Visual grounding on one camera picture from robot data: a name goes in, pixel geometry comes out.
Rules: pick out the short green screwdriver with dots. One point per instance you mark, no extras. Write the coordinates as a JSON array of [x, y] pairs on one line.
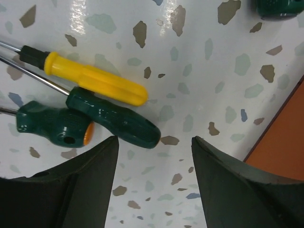
[[61, 126]]

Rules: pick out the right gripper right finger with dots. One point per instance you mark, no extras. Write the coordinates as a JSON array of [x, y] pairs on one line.
[[237, 195]]

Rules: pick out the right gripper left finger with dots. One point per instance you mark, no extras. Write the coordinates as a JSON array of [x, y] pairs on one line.
[[74, 194]]

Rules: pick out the green orange-capped screwdriver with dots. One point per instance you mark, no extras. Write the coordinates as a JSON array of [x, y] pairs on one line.
[[120, 121]]

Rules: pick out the stubby green screwdriver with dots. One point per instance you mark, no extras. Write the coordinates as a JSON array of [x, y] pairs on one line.
[[279, 8]]

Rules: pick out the orange drawer box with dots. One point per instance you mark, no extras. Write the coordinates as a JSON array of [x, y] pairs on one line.
[[280, 150]]

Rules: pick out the yellow black screwdriver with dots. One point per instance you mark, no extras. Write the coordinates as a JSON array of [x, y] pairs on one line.
[[86, 76]]

